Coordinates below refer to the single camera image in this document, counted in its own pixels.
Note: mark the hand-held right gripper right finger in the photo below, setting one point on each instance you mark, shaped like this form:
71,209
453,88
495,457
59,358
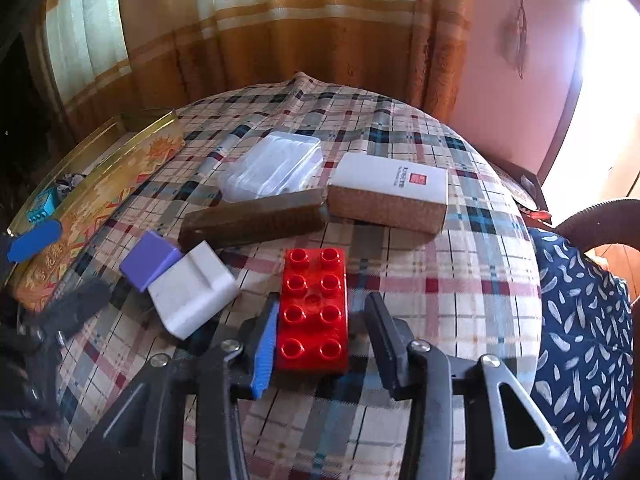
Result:
387,345

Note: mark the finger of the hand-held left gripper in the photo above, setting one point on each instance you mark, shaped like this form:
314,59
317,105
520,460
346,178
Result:
35,242
75,305

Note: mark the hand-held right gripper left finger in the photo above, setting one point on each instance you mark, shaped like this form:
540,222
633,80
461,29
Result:
265,355

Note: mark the blue toy block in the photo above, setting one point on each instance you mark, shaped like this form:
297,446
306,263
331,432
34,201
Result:
42,207

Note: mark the red toy brick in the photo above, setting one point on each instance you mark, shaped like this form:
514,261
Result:
310,310

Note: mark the purple block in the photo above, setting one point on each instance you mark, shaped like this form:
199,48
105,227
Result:
147,260

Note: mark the white block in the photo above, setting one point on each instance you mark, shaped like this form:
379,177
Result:
190,290

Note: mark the gold tin box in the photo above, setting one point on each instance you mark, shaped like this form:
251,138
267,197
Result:
115,180

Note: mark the brown bar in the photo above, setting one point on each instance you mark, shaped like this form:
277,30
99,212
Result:
250,220

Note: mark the white box with cork side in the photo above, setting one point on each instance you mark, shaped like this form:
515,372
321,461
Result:
390,180

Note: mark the clear plastic box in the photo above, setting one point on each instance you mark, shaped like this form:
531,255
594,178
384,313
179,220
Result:
270,170

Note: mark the navy patterned clothing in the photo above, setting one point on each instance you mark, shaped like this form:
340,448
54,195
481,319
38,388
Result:
575,335

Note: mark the small clear tube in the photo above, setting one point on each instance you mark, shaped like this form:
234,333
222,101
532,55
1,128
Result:
220,152

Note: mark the brown wooden chair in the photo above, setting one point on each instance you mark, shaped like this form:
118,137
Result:
600,210

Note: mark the orange and white curtain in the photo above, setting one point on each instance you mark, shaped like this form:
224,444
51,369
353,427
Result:
300,35

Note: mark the dark wooden door frame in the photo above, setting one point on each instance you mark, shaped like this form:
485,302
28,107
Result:
565,110

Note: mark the wall hanging dreamcatcher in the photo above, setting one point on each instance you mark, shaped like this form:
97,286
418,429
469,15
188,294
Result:
515,40

